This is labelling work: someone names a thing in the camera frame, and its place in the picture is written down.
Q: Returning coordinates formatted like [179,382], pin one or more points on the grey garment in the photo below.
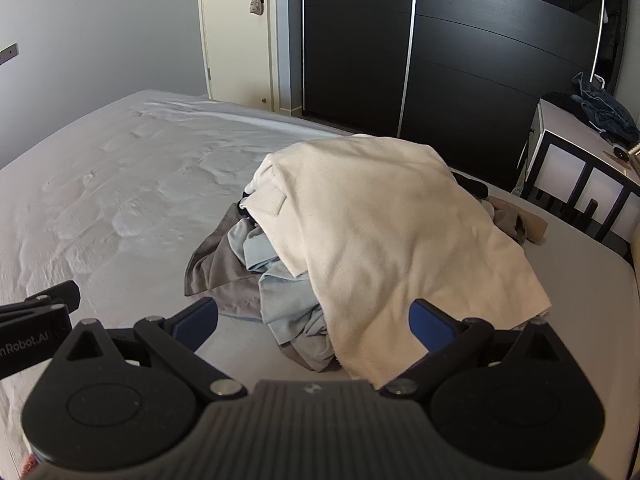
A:
[215,271]

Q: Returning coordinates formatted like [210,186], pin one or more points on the dark blue clothes pile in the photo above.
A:
[605,112]

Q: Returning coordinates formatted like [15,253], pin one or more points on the cream door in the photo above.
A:
[238,53]

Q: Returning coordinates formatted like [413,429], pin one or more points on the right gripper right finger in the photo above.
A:
[451,345]

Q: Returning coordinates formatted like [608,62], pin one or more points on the small bag on door handle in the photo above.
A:
[256,7]

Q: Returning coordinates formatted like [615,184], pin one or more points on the white black side cabinet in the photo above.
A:
[567,168]

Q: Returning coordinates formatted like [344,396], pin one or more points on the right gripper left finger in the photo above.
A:
[172,342]

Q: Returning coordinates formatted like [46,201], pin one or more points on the cream sweater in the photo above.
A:
[376,223]

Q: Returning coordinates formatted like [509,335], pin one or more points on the light blue shirt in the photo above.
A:
[286,302]

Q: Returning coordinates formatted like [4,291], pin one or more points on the grey bed sheet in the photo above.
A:
[119,200]

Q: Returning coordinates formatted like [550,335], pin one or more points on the brown garment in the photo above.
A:
[518,223]

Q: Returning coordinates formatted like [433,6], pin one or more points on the black wardrobe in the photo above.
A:
[462,76]

